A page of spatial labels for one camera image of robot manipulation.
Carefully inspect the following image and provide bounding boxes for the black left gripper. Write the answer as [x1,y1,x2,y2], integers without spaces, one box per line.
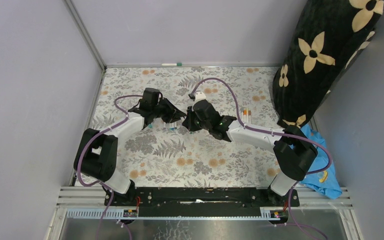
[151,97,186,124]

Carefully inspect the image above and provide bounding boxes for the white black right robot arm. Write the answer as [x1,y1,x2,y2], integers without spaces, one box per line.
[182,91,318,206]

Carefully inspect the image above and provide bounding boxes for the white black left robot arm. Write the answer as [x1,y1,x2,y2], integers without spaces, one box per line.
[73,87,187,206]

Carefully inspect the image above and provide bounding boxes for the white pen grey cap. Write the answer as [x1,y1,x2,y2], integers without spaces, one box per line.
[240,107,246,122]

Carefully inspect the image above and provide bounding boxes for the white marker on ledge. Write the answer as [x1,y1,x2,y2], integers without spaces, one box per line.
[161,62,183,67]

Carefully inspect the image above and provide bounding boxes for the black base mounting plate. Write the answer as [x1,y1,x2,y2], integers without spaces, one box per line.
[104,187,300,213]

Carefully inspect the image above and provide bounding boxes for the black floral cushion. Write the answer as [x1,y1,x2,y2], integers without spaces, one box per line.
[272,0,384,128]

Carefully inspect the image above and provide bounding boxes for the grey slotted cable duct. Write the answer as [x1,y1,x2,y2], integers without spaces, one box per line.
[66,207,281,221]

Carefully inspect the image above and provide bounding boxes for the aluminium frame rails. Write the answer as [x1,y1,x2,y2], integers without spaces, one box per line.
[57,186,353,210]

